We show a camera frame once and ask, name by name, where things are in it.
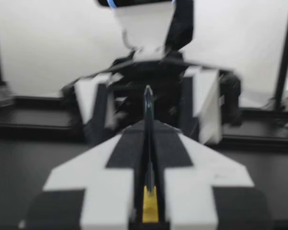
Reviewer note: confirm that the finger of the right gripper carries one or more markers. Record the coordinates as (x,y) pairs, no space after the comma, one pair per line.
(208,107)
(85,103)

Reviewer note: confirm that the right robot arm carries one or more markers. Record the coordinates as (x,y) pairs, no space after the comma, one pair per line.
(181,26)

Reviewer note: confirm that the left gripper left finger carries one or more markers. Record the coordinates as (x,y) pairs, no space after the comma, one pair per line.
(105,196)

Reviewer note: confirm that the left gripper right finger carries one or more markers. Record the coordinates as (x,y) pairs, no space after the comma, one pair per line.
(189,196)

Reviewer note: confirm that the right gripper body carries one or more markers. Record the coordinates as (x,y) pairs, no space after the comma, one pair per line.
(163,79)

